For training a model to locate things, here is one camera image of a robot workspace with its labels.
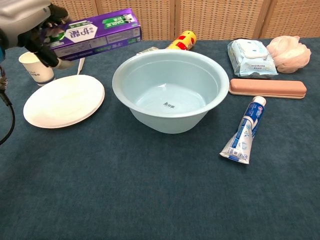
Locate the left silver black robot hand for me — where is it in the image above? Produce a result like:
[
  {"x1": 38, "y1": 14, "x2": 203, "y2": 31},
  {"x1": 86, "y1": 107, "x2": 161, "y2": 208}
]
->
[{"x1": 0, "y1": 0, "x2": 76, "y2": 70}]

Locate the white paper cup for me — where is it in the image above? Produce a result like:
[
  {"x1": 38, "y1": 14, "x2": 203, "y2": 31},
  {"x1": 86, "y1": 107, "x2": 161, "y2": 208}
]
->
[{"x1": 18, "y1": 51, "x2": 55, "y2": 87}]

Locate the purple toothpaste box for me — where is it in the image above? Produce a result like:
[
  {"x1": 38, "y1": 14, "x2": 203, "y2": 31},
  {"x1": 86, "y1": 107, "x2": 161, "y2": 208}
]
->
[{"x1": 48, "y1": 8, "x2": 143, "y2": 61}]

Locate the white paper plate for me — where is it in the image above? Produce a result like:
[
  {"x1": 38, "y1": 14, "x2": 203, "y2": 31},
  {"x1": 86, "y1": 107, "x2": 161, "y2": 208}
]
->
[{"x1": 23, "y1": 74, "x2": 105, "y2": 129}]

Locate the light blue plastic basin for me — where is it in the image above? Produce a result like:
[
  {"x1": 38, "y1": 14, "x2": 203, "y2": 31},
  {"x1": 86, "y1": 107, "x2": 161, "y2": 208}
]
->
[{"x1": 111, "y1": 48, "x2": 230, "y2": 135}]

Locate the blue white toothpaste tube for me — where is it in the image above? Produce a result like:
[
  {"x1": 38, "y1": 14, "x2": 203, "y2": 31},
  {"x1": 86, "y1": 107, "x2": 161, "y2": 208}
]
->
[{"x1": 219, "y1": 96, "x2": 267, "y2": 165}]

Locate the small green soap box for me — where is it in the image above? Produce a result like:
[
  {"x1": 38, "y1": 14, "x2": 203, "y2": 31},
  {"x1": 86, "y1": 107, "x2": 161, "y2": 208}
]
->
[{"x1": 136, "y1": 46, "x2": 160, "y2": 55}]

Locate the yellow bottle with red label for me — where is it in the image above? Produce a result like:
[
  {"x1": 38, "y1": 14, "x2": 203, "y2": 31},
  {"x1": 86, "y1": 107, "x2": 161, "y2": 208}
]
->
[{"x1": 165, "y1": 30, "x2": 197, "y2": 51}]

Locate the woven wicker folding screen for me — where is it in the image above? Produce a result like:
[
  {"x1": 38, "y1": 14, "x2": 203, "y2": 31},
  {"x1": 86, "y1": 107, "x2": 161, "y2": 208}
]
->
[{"x1": 49, "y1": 0, "x2": 320, "y2": 42}]

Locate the dark blue table mat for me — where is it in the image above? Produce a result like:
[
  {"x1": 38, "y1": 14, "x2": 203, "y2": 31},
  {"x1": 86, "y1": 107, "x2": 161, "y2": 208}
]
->
[{"x1": 0, "y1": 37, "x2": 320, "y2": 240}]

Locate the light blue wet wipes pack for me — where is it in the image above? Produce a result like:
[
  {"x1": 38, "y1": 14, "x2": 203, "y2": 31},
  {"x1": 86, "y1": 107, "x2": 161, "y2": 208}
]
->
[{"x1": 227, "y1": 38, "x2": 278, "y2": 78}]

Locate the pink toothbrush case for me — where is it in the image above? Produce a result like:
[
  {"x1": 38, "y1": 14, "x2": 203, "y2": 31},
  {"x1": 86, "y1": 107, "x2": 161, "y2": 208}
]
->
[{"x1": 228, "y1": 78, "x2": 308, "y2": 100}]

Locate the pink mesh bath pouf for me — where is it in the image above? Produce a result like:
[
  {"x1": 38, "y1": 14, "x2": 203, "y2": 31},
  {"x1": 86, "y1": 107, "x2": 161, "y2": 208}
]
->
[{"x1": 266, "y1": 35, "x2": 312, "y2": 74}]

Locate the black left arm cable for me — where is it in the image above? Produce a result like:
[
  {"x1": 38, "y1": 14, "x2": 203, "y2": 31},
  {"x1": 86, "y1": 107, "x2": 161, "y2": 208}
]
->
[{"x1": 0, "y1": 66, "x2": 16, "y2": 146}]

